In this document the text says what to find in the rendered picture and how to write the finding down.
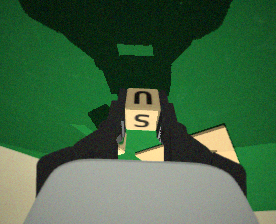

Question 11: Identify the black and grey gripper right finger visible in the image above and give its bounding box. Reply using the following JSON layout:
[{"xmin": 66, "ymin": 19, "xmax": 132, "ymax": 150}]
[{"xmin": 156, "ymin": 90, "xmax": 247, "ymax": 199}]

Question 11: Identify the beige flat mat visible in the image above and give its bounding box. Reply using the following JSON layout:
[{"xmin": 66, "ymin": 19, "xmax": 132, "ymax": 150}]
[{"xmin": 135, "ymin": 125, "xmax": 239, "ymax": 163}]

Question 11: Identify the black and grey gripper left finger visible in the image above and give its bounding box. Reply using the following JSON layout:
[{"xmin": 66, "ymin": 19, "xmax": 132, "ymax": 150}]
[{"xmin": 36, "ymin": 88, "xmax": 127, "ymax": 197}]

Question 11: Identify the beige letter block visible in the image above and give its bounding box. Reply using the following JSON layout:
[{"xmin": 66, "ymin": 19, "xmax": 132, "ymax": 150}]
[
  {"xmin": 125, "ymin": 88, "xmax": 161, "ymax": 131},
  {"xmin": 118, "ymin": 133, "xmax": 127, "ymax": 155}
]

